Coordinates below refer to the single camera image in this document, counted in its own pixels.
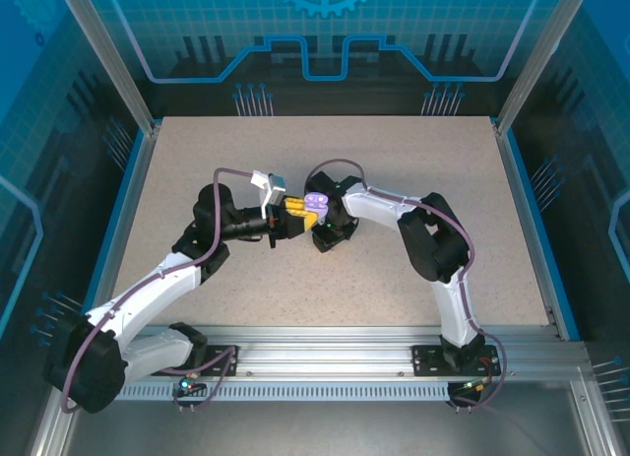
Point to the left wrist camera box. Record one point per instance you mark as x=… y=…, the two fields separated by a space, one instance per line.
x=268 y=185

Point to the aluminium table side rail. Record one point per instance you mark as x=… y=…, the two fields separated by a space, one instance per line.
x=522 y=205
x=123 y=219

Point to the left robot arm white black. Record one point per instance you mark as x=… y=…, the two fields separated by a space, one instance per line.
x=147 y=288

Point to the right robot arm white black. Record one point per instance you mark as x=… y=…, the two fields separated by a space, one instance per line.
x=450 y=308

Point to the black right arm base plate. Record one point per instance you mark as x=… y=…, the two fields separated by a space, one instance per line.
x=428 y=360

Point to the purple earbud charging case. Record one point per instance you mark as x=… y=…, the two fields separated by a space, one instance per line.
x=316 y=203

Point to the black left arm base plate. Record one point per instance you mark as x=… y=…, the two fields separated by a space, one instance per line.
x=221 y=365

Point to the aluminium frame post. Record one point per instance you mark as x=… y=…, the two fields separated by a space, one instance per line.
x=113 y=67
x=536 y=67

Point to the aluminium mounting rail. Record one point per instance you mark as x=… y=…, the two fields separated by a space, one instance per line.
x=320 y=352

